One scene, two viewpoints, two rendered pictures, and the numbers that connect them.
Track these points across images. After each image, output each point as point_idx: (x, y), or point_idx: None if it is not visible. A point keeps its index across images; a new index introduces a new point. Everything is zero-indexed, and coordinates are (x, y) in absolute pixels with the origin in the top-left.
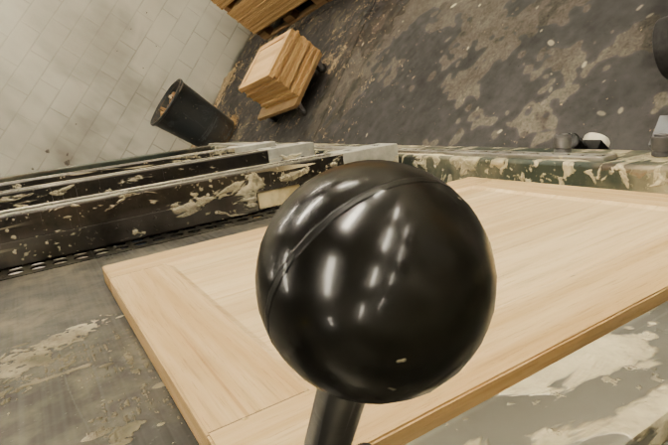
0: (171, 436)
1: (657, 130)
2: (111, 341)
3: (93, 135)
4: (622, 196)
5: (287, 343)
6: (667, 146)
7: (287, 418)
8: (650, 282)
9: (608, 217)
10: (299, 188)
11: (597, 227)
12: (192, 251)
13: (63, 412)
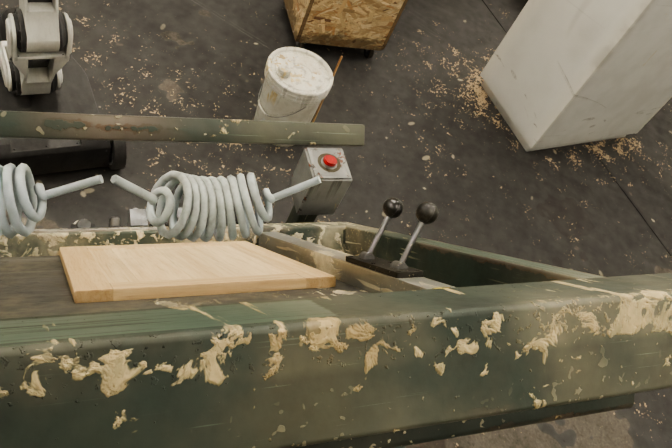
0: (286, 291)
1: (132, 217)
2: (192, 298)
3: None
4: (181, 244)
5: (399, 210)
6: (177, 221)
7: (307, 274)
8: (274, 254)
9: (203, 249)
10: (393, 199)
11: (213, 251)
12: (93, 280)
13: (254, 299)
